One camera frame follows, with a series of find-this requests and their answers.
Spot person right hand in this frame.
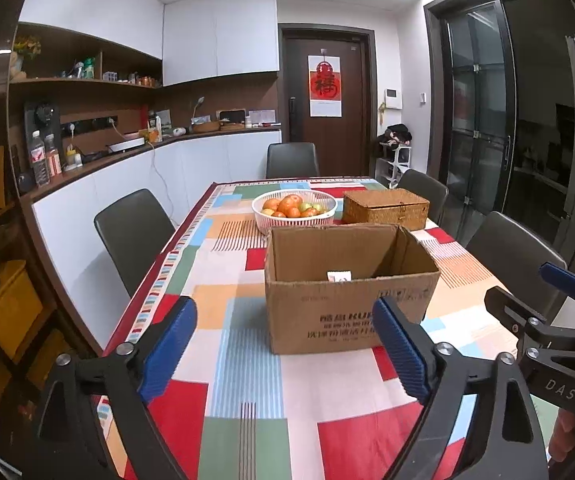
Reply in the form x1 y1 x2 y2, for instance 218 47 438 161
548 408 575 463

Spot dark chair right near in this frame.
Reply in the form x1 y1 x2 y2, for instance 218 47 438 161
466 211 567 322

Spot dark chair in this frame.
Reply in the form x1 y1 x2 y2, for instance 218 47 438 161
466 211 567 322
397 169 449 224
94 188 175 296

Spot dark chair right far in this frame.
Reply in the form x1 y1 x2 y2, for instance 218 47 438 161
397 169 449 224

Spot woven wicker box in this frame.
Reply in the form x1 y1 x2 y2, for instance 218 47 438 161
342 188 431 231

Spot white lower cabinets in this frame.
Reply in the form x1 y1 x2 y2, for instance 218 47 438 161
32 130 282 348

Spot white cabinets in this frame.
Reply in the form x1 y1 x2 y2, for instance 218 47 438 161
20 0 280 86
32 130 282 348

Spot brown cardboard box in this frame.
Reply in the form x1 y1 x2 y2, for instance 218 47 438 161
265 223 440 356

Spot glass sliding door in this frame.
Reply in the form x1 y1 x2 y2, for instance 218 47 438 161
441 0 516 246

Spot dark chair left side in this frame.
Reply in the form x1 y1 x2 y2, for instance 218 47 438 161
94 188 175 296

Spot dark wooden door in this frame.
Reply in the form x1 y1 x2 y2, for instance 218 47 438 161
279 23 377 177

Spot white fruit basket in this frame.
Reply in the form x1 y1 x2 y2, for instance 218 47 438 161
252 188 338 235

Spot white intercom panel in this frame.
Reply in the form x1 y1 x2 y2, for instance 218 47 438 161
384 88 402 110

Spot dark chair far end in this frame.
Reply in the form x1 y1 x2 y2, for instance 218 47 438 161
266 142 320 179

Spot water bottle red label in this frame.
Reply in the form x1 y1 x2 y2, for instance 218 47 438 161
30 130 50 186

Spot red fu calendar poster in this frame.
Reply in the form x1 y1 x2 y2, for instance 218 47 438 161
307 55 343 118

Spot white upper cabinets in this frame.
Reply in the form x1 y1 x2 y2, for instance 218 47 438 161
20 0 280 86

